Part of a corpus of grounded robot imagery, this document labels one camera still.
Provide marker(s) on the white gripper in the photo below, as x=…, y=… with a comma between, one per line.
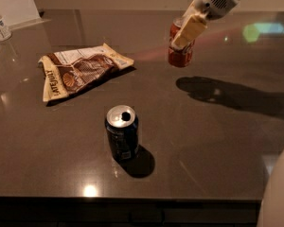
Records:
x=212, y=3

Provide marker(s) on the red coke can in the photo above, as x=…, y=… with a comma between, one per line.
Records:
x=179, y=58

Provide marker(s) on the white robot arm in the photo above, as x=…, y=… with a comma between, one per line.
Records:
x=271, y=212

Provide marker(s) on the dark blue soda can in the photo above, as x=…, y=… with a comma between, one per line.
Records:
x=121, y=124

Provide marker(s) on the brown chips bag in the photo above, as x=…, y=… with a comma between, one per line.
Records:
x=69, y=72

